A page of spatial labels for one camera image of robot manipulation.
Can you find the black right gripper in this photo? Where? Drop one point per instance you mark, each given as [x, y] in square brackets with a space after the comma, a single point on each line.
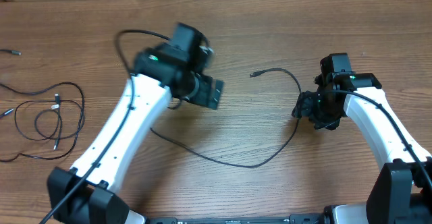
[304, 108]

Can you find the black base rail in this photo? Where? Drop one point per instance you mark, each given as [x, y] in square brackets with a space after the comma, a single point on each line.
[309, 218]

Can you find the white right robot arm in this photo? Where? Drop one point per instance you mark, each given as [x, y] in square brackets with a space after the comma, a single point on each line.
[402, 191]

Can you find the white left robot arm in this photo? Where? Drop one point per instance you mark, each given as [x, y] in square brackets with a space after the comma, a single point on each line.
[87, 192]

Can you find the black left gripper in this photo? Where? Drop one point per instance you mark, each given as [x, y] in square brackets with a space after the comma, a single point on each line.
[209, 92]

